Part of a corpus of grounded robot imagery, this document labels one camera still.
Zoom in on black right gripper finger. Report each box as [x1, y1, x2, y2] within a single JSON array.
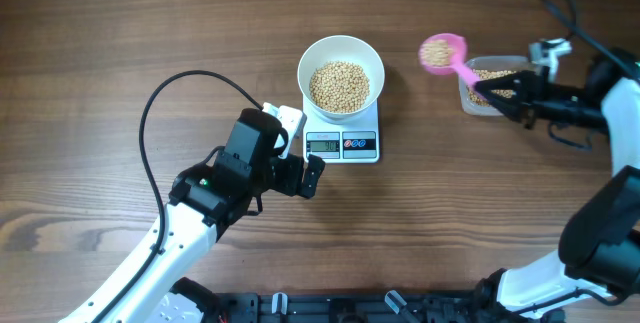
[[474, 70, 537, 94], [479, 90, 530, 123]]

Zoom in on pink plastic scoop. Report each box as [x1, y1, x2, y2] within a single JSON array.
[[418, 33, 481, 97]]

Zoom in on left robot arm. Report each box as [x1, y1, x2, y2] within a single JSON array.
[[66, 104, 325, 322]]

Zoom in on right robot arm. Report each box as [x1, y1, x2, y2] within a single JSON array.
[[475, 48, 639, 321]]

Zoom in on white digital kitchen scale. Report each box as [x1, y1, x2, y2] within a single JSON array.
[[302, 98, 380, 164]]

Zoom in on soybeans in bowl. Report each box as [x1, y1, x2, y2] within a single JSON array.
[[309, 61, 370, 114]]

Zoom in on white bowl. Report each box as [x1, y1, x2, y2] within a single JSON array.
[[297, 35, 386, 121]]

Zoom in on soybeans in scoop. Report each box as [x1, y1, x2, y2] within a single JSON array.
[[419, 39, 454, 67]]

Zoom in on soybeans in container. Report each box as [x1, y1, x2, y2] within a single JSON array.
[[467, 68, 519, 108]]

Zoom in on clear plastic container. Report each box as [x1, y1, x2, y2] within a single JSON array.
[[457, 55, 544, 117]]

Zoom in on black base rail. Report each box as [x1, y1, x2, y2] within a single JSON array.
[[169, 277, 566, 323]]

